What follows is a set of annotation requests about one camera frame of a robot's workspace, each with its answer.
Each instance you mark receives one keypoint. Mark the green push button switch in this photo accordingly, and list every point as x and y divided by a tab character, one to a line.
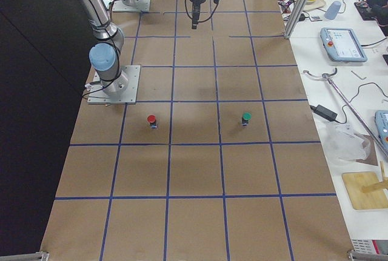
246	117

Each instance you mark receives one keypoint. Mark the clear plastic bag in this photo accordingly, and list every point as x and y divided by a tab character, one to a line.
343	142

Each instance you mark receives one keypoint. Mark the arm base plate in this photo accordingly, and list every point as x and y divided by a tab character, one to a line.
143	7
123	90

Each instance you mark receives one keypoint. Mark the blue teach pendant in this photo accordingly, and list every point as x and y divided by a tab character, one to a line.
342	45
382	126

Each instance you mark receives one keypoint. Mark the light blue plastic cup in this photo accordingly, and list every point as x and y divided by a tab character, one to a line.
333	10

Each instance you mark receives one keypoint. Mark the metal grabber stick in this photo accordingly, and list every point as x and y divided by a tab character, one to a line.
329	78

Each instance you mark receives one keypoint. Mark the aluminium frame post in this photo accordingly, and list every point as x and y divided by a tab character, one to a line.
294	18

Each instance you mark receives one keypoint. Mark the black electronics board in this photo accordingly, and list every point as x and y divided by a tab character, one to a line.
365	11

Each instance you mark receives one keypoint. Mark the red push button switch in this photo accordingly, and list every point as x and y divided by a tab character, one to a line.
152	120

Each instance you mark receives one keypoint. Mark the wooden cutting board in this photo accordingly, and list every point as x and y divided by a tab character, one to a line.
365	190

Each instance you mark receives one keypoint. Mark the black power adapter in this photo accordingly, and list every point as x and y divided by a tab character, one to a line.
325	113

